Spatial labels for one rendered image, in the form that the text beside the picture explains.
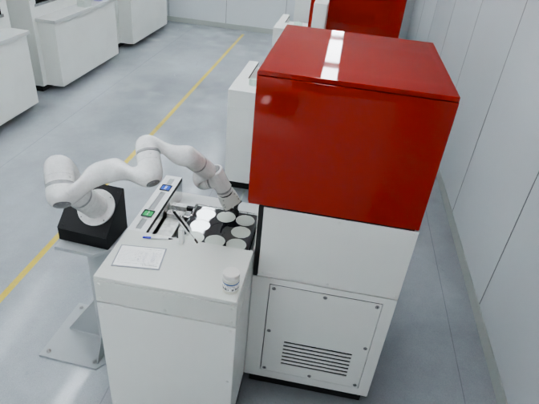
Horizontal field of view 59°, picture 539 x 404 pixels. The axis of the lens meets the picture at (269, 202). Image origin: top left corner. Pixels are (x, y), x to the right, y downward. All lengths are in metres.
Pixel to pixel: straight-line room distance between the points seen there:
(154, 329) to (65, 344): 1.06
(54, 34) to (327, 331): 5.15
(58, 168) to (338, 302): 1.40
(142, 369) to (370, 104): 1.60
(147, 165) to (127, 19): 6.64
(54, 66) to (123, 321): 4.88
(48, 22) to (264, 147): 4.90
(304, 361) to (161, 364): 0.78
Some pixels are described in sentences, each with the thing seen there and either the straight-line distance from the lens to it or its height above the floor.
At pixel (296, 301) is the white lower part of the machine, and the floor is 0.70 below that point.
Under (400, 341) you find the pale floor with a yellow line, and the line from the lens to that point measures 3.35.
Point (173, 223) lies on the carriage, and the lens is 2.55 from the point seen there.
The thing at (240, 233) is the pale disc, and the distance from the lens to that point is 2.45.
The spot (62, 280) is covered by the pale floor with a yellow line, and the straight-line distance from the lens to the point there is 3.65.
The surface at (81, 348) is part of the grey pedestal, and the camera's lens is 3.16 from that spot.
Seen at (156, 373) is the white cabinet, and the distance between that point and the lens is 2.47.
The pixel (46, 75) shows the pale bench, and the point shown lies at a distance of 6.86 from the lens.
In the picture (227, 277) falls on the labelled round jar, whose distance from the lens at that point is 1.95.
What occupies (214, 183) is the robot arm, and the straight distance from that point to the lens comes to 2.38.
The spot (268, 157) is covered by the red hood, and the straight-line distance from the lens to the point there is 1.96.
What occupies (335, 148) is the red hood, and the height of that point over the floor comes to 1.55.
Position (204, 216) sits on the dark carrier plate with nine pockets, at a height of 0.90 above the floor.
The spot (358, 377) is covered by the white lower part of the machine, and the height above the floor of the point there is 0.23.
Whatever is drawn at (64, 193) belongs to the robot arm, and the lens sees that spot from 2.13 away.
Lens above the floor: 2.37
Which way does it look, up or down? 33 degrees down
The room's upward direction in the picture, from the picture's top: 6 degrees clockwise
